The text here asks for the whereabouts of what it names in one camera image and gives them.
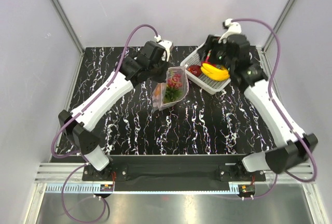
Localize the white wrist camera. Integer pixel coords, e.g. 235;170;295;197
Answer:
154;35;174;62
218;19;242;43

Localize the left connector board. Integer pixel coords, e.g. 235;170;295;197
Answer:
100;182;115;192

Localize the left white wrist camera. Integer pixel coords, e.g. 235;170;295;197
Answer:
154;35;174;62

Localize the orange toy pineapple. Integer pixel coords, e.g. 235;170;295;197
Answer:
153;83;182;104

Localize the yellow banana bunch toy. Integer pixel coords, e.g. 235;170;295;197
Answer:
201;63;230;81

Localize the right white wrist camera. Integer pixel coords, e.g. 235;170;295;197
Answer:
218;19;242;43

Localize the right connector board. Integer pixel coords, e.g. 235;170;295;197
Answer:
240;184;256;193

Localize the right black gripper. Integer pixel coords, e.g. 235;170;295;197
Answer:
197;35;234;72

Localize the white plastic mesh basket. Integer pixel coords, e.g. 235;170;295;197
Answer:
180;44;230;95

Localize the black marble pattern mat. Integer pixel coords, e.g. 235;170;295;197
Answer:
69;47;276;156

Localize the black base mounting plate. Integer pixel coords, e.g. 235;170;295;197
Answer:
82;155;266;183

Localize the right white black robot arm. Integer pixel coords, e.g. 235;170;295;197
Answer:
198;34;318;181

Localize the white slotted cable duct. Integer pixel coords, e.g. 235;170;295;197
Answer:
46;182;239;194

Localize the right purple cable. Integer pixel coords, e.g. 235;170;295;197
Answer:
232;18;319;199

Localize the left aluminium frame post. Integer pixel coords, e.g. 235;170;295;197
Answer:
50;0;85;54

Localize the aluminium frame post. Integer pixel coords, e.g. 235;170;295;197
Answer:
261;0;311;52
50;0;85;54

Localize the clear pink-dotted zip bag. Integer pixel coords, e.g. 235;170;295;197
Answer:
152;66;189;112

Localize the connector board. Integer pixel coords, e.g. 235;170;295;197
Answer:
240;184;256;193
100;182;115;192

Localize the dark red plum toy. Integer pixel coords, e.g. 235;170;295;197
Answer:
187;65;202;77

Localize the purple grape bunch toy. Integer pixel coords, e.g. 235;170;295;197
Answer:
167;72;183;89

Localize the right aluminium frame post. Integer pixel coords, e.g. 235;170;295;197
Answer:
261;0;311;52

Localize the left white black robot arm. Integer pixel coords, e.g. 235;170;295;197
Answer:
59;40;173;180

